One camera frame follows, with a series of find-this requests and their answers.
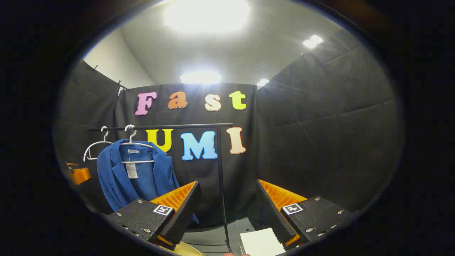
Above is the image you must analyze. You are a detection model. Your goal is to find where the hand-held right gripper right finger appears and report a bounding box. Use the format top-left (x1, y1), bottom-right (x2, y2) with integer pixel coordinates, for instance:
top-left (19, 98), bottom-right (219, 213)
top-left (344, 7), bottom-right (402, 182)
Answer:
top-left (255, 179), bottom-right (356, 249)

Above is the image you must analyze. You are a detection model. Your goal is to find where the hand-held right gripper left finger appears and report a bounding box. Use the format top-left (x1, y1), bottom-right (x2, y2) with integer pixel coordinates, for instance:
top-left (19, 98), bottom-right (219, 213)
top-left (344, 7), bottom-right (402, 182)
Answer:
top-left (107, 181), bottom-right (201, 251)

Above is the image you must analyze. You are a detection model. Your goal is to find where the blue corduroy jacket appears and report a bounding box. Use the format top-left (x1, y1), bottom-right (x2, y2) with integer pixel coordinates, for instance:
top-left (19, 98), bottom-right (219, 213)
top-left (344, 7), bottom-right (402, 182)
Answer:
top-left (96, 139), bottom-right (199, 224)

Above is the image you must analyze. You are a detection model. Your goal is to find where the white clothes hanger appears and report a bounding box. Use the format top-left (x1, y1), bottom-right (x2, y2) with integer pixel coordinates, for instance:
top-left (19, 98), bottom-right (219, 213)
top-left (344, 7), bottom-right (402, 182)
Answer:
top-left (83, 126), bottom-right (114, 162)
top-left (119, 124), bottom-right (157, 164)

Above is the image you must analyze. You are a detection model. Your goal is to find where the black garment rack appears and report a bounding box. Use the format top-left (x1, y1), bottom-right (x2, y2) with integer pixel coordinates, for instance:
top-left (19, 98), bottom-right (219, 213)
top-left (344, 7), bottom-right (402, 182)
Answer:
top-left (88, 123), bottom-right (234, 254)

